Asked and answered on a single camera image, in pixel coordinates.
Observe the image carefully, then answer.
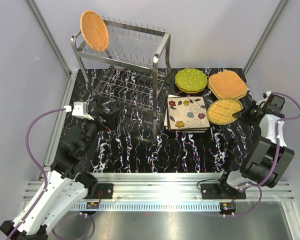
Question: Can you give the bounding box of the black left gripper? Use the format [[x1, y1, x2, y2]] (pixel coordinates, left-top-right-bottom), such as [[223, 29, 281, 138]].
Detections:
[[81, 109, 120, 156]]

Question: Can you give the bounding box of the green rimmed wicker plate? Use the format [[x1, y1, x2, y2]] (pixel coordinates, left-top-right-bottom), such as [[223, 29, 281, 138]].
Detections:
[[207, 100, 244, 125]]

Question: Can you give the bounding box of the woven wicker plate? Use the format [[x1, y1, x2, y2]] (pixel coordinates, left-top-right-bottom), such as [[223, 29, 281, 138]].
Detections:
[[208, 70, 248, 100], [80, 10, 110, 52], [214, 93, 247, 101]]

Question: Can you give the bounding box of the fruit pattern square plate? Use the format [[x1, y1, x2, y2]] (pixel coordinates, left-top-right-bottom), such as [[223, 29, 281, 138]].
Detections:
[[163, 94, 210, 134]]

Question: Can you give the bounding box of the green polka dot plate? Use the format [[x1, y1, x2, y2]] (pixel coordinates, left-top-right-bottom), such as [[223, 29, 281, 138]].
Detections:
[[175, 68, 208, 91]]

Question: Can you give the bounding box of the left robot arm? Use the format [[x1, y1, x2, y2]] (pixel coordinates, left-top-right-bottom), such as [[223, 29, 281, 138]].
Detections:
[[0, 105, 120, 240]]

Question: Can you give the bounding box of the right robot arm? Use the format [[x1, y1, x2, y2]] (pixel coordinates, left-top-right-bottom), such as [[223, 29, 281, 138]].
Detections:
[[216, 91, 295, 199]]

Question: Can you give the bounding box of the stainless steel dish rack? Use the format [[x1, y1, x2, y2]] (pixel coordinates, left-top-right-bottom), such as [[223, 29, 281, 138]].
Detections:
[[71, 19, 171, 119]]

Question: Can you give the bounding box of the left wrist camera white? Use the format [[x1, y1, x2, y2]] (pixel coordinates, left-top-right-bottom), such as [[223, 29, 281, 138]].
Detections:
[[63, 101, 94, 121]]

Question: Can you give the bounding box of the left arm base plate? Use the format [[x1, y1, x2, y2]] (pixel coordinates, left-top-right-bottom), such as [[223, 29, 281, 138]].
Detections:
[[85, 183, 114, 200]]

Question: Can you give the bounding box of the aluminium frame rail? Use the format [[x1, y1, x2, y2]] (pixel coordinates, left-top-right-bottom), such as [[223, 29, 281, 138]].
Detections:
[[23, 172, 296, 213]]

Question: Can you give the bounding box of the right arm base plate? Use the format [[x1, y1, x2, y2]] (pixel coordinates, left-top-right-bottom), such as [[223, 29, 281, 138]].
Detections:
[[200, 183, 247, 200]]

